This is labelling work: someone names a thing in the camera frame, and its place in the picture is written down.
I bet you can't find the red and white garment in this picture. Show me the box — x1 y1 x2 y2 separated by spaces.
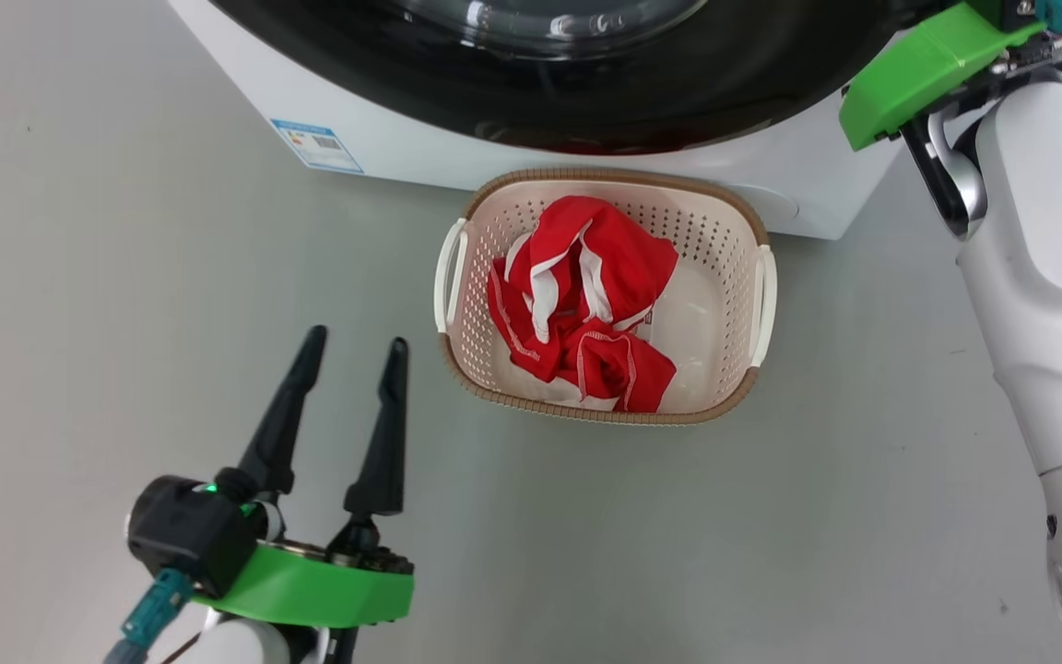
487 195 679 413

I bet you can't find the blue energy label sticker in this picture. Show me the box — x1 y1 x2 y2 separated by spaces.
270 118 365 175

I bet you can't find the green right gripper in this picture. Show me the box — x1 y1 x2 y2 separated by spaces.
839 0 1048 152

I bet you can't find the white front-load washing machine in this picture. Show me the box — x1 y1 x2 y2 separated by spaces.
167 0 956 243

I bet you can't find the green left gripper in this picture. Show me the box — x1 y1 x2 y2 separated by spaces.
192 325 416 630

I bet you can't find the cream laundry basket brown rim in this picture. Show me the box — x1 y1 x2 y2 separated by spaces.
433 167 779 426

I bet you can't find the washing machine door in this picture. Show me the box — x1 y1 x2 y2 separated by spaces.
208 0 933 156

